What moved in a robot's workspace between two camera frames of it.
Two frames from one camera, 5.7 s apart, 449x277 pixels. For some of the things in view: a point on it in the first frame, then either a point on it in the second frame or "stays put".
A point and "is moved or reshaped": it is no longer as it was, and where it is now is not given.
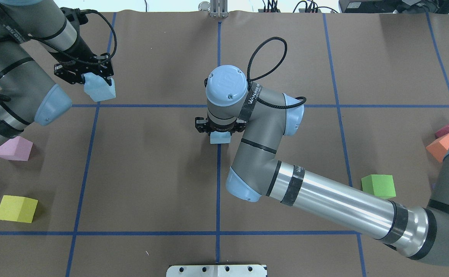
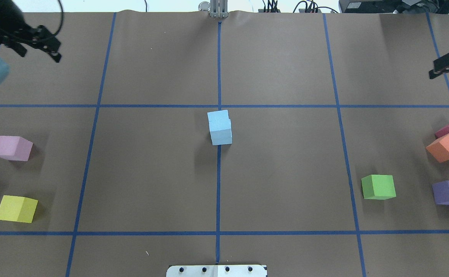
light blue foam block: (217, 137) stays put
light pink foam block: (17, 148) stays put
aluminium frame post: (219, 9) stays put
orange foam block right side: (439, 147) stays put
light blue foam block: (98, 88) is moved or reshaped
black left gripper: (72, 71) to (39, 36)
